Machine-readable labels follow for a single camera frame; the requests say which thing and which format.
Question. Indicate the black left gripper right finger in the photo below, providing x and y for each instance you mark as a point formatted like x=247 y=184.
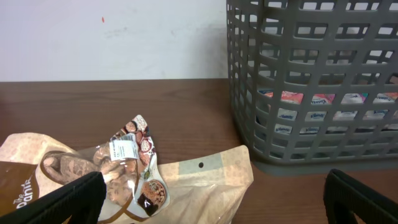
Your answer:
x=346 y=198

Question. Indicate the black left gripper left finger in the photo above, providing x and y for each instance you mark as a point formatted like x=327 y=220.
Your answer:
x=79 y=201

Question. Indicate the multicolour tissue pack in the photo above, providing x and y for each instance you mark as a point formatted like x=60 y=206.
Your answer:
x=327 y=99

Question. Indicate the clear cookie snack bag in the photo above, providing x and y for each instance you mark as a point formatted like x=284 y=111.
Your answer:
x=135 y=190

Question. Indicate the beige pantry snack pouch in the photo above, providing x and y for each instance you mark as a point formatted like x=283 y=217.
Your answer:
x=22 y=181

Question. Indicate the grey plastic basket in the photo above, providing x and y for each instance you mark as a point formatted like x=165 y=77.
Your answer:
x=312 y=47

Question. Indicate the beige crumpled snack pouch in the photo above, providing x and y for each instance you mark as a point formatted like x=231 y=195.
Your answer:
x=207 y=189

